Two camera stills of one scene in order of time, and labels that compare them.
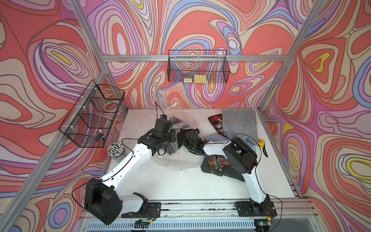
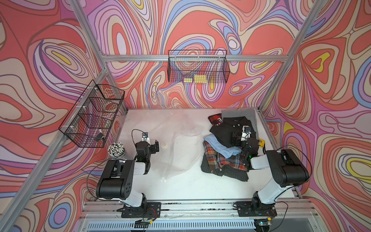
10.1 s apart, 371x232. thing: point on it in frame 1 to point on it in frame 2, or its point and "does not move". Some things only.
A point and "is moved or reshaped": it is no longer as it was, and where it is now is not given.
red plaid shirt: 216,161 does not move
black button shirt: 171,147 to 229,131
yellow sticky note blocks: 198,78 does not move
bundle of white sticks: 116,149 does not move
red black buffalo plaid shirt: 217,122 does not move
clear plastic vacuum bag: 179,159 is moved or reshaped
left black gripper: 173,138 to 151,147
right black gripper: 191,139 to 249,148
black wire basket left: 89,123 does not move
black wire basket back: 185,64 does not move
